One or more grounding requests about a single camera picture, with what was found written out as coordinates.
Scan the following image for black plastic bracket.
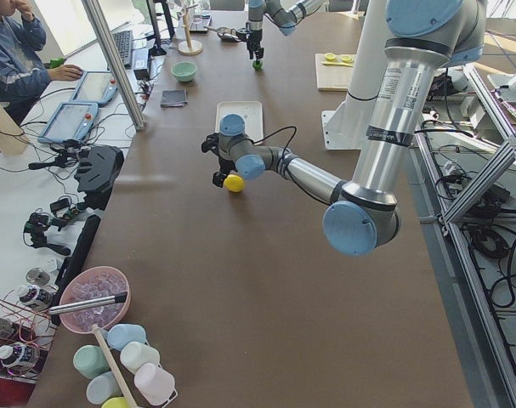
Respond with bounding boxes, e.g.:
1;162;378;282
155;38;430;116
74;145;124;211

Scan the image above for pink plastic cup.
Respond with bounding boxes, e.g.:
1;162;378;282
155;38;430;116
134;363;177;405

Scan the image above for blue teach pendant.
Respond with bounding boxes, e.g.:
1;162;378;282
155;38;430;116
37;101;99;145
71;71;117;106

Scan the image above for pink bowl with ice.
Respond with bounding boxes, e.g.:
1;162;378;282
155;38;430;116
59;266;131;334

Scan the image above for wooden cutting board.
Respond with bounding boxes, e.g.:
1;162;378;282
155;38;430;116
315;53;405;93

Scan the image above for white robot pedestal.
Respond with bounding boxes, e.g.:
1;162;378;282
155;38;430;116
322;0;392;150

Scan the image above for wooden mug tree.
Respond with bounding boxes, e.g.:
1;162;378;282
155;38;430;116
178;3;203;56

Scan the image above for cream rectangular tray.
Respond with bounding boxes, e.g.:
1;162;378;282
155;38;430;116
215;101;264;145

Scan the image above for yellow plastic knife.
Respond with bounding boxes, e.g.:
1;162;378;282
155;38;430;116
320;61;354;67

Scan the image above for black keyboard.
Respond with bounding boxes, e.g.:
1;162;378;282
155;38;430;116
111;30;133;69

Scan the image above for grey folded cloth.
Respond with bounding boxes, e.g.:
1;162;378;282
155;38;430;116
160;89;188;107

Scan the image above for white plastic cup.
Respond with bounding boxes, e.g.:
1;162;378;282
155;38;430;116
120;341;161;374

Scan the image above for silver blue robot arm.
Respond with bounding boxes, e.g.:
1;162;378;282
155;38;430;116
201;1;486;256
244;0;324;64

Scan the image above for mint plastic cup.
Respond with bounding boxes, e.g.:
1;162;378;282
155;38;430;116
72;345;110;379

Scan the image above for metal scoop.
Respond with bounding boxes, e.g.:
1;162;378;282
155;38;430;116
207;26;241;43

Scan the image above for metal tongs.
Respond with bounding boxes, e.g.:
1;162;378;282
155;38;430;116
48;292;129;315

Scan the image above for yellow lemon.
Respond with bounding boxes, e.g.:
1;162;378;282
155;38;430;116
223;174;245;193

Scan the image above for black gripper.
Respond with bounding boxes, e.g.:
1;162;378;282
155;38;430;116
213;157;235;187
247;30;264;60

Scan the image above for aluminium frame post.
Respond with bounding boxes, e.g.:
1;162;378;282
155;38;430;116
82;0;145;131

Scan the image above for person in blue hoodie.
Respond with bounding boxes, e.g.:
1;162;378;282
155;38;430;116
0;0;83;124

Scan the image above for blue plastic cup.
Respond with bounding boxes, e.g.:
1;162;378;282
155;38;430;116
107;323;147;351

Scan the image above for mint green bowl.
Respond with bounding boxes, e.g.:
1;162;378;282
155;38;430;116
171;61;197;82

